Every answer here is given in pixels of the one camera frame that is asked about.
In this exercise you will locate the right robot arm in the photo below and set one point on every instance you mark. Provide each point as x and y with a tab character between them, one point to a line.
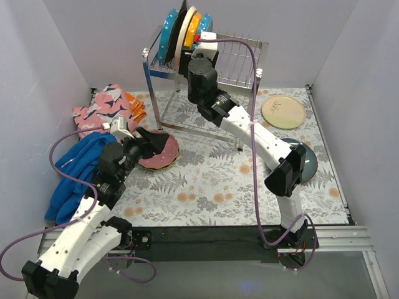
285	162

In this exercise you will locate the orange dotted plate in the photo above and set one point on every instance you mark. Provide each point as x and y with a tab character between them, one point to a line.
192	29

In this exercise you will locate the aluminium frame rail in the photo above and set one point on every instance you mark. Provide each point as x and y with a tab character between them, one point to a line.
331	239

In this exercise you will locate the blue dotted plate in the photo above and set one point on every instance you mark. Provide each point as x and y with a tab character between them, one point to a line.
206	24
165	35

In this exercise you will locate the pink dotted plate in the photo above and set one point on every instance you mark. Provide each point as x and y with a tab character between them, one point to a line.
170	152

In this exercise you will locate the beige plate with sprig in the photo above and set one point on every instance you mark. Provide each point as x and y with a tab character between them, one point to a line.
283	112

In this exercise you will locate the orange cloth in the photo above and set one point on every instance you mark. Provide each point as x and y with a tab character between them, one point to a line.
137	108

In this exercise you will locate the lime green dotted plate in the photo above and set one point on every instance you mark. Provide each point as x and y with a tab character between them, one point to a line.
161	169

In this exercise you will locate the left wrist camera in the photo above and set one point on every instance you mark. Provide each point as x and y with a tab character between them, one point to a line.
119	128

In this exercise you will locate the steel dish rack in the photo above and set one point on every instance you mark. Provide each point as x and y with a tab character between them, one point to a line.
236	62

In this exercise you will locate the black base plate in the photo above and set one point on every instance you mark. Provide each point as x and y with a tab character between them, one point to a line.
212	243

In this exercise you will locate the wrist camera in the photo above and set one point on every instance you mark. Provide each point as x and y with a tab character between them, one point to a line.
119	128
206	45

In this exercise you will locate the cream white plate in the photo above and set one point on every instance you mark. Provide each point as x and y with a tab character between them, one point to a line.
182	34

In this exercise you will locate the dark green brown plate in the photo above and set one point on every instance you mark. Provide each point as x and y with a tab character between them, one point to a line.
310	161

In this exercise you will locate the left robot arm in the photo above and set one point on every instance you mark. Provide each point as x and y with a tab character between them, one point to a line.
92	233

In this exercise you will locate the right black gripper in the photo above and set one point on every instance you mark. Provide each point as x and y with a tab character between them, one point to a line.
184	62

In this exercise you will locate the pink whale pattern cloth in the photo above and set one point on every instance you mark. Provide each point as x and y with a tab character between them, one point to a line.
108	104

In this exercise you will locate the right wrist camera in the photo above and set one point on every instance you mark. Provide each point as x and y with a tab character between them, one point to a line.
206	45

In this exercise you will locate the black square plate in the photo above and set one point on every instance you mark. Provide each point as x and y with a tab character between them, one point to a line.
175	32

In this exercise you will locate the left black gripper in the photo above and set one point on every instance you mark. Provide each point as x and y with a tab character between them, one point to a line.
144	143

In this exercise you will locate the blue fleece cloth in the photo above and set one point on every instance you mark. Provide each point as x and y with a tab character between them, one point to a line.
79	162

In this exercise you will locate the floral table mat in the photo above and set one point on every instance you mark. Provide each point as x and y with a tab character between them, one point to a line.
213	183

